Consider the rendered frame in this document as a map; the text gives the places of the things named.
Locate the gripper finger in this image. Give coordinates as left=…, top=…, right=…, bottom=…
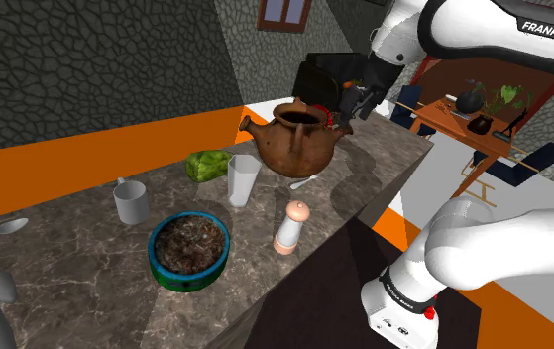
left=358, top=93, right=380, bottom=122
left=338, top=87, right=362, bottom=129

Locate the dark blue chair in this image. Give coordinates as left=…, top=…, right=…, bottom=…
left=390, top=84, right=438, bottom=140
left=461, top=141, right=554, bottom=204

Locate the brown clay pot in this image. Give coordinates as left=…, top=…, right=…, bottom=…
left=238, top=96, right=355, bottom=179

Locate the orange wooden table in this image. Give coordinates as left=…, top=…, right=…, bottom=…
left=393, top=81, right=536, bottom=202

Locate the small white spoon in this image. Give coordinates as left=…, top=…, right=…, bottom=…
left=288, top=174, right=319, bottom=191

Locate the brown framed window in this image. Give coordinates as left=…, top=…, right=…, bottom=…
left=256, top=0, right=313, bottom=35

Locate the tall pale grey cup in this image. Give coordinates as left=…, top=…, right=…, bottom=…
left=226, top=153, right=264, bottom=208

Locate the white and pink pepper mill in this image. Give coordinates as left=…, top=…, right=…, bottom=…
left=272, top=199, right=312, bottom=257

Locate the green lettuce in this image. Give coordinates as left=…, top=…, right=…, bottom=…
left=184, top=149, right=235, bottom=184

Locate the dark robot stand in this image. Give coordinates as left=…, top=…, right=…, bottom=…
left=243, top=216, right=484, bottom=349

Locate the blue green bowl with soil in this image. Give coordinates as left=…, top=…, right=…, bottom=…
left=147, top=209, right=232, bottom=293

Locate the grey mug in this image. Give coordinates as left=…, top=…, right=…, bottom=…
left=112, top=176, right=152, bottom=226

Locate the red ridged ring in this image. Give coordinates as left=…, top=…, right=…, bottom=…
left=313, top=103, right=337, bottom=131

